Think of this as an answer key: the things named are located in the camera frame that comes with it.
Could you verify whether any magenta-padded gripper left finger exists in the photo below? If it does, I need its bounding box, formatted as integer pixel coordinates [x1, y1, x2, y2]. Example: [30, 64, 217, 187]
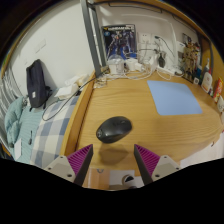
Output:
[44, 143, 94, 187]

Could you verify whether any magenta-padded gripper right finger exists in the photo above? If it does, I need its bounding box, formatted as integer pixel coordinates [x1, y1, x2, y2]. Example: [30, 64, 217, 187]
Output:
[133, 143, 183, 186]

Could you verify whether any black computer mouse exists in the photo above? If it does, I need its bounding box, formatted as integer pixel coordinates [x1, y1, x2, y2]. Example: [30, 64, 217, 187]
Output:
[95, 115, 133, 145]

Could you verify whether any light blue mouse pad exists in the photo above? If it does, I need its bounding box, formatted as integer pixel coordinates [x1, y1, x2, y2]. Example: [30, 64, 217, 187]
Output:
[146, 79, 204, 117]

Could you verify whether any blue white plaid blanket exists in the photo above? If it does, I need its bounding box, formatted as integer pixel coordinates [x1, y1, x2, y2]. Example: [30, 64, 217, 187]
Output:
[29, 95, 80, 169]

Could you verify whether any teal duvet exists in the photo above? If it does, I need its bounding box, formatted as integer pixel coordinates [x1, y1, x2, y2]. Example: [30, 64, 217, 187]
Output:
[3, 96, 44, 164]

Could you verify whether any white bag pile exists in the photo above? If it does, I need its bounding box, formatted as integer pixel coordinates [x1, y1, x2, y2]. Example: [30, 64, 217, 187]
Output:
[54, 73, 89, 100]

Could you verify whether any dark navy backpack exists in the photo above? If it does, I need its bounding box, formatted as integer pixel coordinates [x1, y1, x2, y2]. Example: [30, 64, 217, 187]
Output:
[25, 58, 53, 112]

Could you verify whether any white mug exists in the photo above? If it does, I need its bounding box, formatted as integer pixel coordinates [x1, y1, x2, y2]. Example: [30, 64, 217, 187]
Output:
[216, 94, 224, 114]

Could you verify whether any white power strip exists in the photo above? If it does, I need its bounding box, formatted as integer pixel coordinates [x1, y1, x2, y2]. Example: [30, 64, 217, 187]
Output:
[156, 64, 176, 76]

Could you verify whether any white charger block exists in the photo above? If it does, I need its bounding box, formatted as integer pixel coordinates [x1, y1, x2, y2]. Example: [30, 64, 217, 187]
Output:
[125, 58, 137, 72]
[134, 61, 146, 73]

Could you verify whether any white orange lotion bottle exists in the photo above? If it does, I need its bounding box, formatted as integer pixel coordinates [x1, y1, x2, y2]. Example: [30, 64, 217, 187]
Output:
[200, 71, 214, 94]

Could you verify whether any red snack can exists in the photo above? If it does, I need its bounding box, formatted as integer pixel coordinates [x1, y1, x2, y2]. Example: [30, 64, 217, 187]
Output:
[213, 77, 224, 103]

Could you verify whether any clear plastic cup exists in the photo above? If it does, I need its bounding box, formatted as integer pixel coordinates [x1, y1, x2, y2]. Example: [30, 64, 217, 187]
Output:
[107, 54, 126, 76]

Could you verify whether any tan tree figurine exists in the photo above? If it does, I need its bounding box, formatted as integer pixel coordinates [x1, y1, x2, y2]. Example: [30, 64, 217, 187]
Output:
[182, 41, 201, 83]

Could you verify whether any robot model kit box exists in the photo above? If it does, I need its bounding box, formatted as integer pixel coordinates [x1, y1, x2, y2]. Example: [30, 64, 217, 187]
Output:
[101, 23, 137, 61]

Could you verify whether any black cable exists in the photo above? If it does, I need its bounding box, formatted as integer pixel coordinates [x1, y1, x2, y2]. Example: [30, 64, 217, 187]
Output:
[41, 74, 101, 122]

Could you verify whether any grey metal frame post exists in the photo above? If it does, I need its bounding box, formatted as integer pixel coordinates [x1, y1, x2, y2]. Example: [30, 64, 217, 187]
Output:
[79, 0, 108, 78]

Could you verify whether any white wall socket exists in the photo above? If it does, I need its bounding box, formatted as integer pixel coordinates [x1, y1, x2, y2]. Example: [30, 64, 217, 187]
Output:
[138, 32, 155, 45]

